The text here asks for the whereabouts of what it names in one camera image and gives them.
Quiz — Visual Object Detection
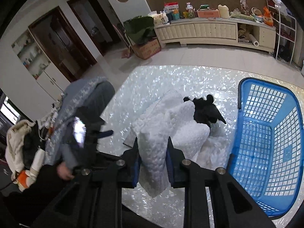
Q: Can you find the white metal shelf rack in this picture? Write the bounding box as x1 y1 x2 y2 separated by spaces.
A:
266 0 297 64

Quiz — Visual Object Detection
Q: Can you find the brown cardboard box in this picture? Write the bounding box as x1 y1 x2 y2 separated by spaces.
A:
132 38 161 60

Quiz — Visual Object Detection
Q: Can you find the white paper roll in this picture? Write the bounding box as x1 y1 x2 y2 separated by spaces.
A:
248 34 259 47

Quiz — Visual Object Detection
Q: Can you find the white waffle knit towel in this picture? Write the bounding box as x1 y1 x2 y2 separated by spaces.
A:
124 89 210 198

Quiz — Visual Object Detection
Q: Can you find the dark green bag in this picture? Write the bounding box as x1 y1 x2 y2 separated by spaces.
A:
123 16 156 45

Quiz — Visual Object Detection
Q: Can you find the cream plastic jar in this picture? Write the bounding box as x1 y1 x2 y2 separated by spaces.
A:
218 4 230 19

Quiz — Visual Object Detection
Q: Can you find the blue plastic laundry basket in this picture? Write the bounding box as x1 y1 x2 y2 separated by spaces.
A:
227 78 303 219

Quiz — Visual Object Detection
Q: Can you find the cream TV cabinet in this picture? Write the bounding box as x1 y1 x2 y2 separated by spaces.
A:
155 18 276 54

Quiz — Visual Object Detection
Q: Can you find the white wall cupboard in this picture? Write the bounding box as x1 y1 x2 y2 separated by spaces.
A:
11 30 70 100

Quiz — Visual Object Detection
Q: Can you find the orange snack bag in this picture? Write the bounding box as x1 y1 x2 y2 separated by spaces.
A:
263 6 274 27

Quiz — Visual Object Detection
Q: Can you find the person's left hand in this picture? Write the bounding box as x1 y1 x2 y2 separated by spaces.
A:
57 162 74 180

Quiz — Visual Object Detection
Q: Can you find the pink flat box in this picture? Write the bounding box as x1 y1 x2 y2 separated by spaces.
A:
197 9 220 19

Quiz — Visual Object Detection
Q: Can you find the black dragon plush toy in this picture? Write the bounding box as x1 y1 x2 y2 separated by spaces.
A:
183 94 226 128

